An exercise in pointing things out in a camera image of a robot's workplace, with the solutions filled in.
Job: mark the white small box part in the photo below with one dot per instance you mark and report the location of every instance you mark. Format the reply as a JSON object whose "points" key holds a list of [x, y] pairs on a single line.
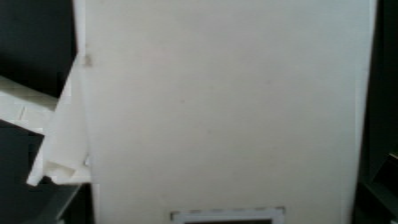
{"points": [[225, 94]]}

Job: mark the white cabinet body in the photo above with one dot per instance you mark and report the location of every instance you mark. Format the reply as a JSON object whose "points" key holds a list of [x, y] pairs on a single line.
{"points": [[53, 116]]}

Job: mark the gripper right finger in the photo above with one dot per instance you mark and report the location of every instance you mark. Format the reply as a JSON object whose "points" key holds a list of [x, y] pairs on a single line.
{"points": [[381, 186]]}

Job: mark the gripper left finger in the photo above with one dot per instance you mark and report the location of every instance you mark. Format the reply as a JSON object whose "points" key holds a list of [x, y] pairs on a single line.
{"points": [[58, 204]]}

